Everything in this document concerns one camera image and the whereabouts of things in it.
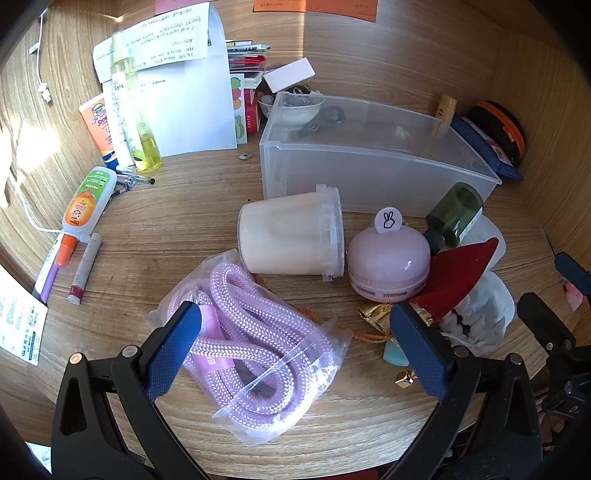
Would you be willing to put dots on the printed paper leaflet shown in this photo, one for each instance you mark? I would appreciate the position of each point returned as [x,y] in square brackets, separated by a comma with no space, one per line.
[18,318]

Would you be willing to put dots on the small pink object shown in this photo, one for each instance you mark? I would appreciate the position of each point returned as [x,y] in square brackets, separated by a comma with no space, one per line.
[574,295]

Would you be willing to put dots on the white lip balm stick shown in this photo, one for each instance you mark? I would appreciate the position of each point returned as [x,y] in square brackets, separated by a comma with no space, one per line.
[85,270]

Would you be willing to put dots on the orange sunscreen tube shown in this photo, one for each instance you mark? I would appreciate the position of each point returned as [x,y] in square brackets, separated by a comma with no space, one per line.
[99,127]

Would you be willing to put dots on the green glass bottle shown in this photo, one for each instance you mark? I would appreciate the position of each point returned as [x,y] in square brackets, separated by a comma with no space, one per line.
[455,207]

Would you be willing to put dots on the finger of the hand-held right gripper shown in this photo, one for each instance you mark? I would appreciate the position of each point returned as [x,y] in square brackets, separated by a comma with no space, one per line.
[547,321]
[575,274]

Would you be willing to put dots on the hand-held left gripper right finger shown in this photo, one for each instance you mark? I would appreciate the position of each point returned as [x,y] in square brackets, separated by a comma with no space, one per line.
[418,346]

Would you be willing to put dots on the black and orange pouch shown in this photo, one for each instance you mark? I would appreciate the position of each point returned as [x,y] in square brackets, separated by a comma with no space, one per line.
[505,129]

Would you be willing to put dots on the white cardboard box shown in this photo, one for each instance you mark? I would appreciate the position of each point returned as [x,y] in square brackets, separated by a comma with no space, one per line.
[288,76]

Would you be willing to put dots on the yellow cream tube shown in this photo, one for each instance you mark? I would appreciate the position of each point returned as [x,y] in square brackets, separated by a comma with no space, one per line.
[444,115]

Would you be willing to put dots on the orange sticky note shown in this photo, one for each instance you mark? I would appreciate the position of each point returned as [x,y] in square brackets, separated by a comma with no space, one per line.
[341,8]
[279,4]

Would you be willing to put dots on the white bowl with trinkets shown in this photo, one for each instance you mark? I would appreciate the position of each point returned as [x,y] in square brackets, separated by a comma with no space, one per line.
[295,113]

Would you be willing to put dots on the stack of books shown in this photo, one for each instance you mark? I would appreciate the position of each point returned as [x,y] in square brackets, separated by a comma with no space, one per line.
[247,69]

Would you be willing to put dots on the translucent plastic storage box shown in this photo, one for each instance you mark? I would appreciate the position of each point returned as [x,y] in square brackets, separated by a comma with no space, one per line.
[369,175]

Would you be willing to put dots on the yellow spray bottle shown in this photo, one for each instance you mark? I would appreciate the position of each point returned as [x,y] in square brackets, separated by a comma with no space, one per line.
[138,124]

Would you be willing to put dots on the cream plastic tub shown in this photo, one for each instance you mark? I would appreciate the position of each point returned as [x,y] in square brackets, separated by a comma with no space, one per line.
[281,235]

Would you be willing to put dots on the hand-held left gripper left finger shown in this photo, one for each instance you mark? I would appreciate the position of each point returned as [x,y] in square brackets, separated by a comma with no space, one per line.
[178,344]

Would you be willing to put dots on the red chili-shaped ornament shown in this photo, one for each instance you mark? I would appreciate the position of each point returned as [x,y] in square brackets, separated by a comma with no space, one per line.
[457,272]

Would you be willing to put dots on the white translucent cup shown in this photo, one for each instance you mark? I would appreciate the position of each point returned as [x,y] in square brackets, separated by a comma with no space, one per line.
[485,230]

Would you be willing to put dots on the white glue bottle orange cap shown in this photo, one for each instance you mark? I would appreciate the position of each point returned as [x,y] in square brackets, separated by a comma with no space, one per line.
[85,203]

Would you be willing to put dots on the pink round device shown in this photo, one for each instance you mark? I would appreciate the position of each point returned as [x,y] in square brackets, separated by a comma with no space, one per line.
[388,265]

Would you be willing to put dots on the white paper sheets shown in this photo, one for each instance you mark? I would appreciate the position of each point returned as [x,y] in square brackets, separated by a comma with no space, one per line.
[194,92]

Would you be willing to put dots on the wooden desk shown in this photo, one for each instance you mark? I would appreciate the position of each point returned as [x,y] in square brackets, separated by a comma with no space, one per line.
[184,207]

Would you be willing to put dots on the blue pencil case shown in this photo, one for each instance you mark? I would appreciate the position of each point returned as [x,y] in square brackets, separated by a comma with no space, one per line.
[485,147]

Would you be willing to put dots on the black pens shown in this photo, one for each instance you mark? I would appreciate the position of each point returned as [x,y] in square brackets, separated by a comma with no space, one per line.
[134,180]

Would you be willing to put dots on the gold foil wrapper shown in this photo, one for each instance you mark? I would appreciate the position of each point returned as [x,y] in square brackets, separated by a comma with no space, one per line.
[375,314]

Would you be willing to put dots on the purple marker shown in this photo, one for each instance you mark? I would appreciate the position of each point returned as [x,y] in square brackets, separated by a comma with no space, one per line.
[48,281]

